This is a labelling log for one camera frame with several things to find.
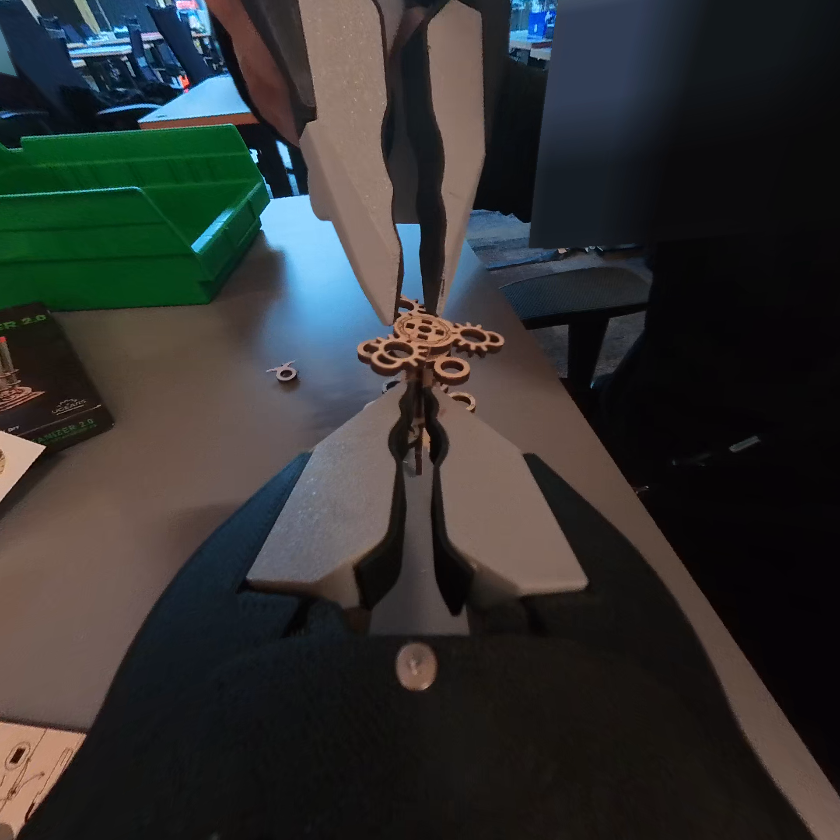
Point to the black model kit box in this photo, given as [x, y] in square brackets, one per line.
[59, 394]

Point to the person's right hand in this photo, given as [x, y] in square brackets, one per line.
[272, 105]

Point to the grey mesh office chair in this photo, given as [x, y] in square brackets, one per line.
[577, 292]

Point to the laser-cut wooden parts sheet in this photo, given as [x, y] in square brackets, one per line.
[33, 754]

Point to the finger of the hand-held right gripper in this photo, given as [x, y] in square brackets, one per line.
[348, 131]
[459, 131]

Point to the green plastic bin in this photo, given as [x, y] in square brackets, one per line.
[98, 262]

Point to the wooden triple gear piece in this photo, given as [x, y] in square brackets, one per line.
[451, 336]

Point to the brown-edged office table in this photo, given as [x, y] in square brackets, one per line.
[197, 105]

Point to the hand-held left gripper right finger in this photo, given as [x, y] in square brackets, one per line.
[512, 518]

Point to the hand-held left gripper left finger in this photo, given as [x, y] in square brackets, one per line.
[315, 518]

